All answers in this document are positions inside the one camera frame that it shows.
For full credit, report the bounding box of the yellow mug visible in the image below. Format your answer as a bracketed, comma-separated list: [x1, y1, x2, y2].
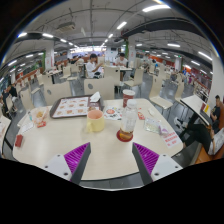
[87, 110, 105, 132]

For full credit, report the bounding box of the red packet on table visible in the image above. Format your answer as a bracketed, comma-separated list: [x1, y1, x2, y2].
[15, 134, 23, 147]

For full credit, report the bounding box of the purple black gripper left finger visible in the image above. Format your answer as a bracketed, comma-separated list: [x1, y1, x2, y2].
[64, 143, 91, 184]

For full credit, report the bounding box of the red paper cup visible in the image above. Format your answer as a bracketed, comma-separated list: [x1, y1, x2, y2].
[123, 89, 135, 107]

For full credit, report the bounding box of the person in white shirt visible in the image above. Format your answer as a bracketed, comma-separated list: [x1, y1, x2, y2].
[86, 54, 102, 78]

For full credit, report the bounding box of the clear plastic food bag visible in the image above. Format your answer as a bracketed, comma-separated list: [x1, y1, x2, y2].
[31, 107, 49, 124]

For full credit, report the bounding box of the seated person at right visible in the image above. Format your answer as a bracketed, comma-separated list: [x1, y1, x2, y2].
[174, 96, 224, 155]

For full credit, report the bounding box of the clear packet with leaflet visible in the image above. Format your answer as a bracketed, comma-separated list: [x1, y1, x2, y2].
[144, 118, 160, 134]

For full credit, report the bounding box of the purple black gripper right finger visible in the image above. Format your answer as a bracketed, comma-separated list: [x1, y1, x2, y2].
[132, 143, 159, 185]

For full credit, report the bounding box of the beige chair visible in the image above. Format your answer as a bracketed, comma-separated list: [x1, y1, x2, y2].
[84, 77, 114, 100]
[44, 82, 72, 106]

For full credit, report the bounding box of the clear plastic tea bottle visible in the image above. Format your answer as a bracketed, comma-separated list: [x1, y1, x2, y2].
[120, 99, 138, 133]

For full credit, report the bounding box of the dark red round coaster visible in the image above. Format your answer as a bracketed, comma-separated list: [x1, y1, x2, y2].
[116, 130, 133, 142]

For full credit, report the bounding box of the white table sign sticker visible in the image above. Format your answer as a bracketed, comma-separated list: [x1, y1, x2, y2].
[162, 131, 181, 148]

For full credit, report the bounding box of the beige chair right back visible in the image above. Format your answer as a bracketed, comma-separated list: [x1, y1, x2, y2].
[84, 77, 114, 100]

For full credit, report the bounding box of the beige chair left back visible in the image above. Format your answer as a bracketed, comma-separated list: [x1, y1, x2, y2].
[44, 82, 72, 106]

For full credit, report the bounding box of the brown food tray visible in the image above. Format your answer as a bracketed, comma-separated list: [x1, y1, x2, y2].
[50, 95, 103, 119]

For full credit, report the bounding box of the white crumpled napkin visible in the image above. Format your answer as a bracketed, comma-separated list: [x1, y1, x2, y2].
[90, 92, 101, 102]

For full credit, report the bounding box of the small red sauce packet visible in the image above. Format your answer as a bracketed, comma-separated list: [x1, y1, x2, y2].
[138, 112, 145, 120]

